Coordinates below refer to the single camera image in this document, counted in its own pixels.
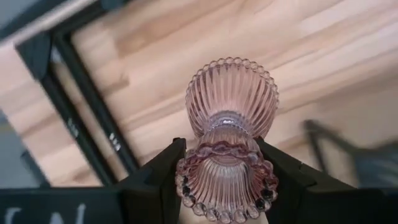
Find pink ribbed glass candle holder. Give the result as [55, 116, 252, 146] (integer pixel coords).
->
[174, 57, 280, 224]

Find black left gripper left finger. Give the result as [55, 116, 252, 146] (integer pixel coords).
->
[116, 138, 187, 224]

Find black perforated metal shelf riser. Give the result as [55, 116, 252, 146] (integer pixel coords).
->
[303, 119, 398, 189]

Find black aluminium table frame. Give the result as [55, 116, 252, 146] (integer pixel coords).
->
[0, 0, 141, 189]

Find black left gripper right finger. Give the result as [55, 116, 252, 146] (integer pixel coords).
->
[254, 138, 358, 224]

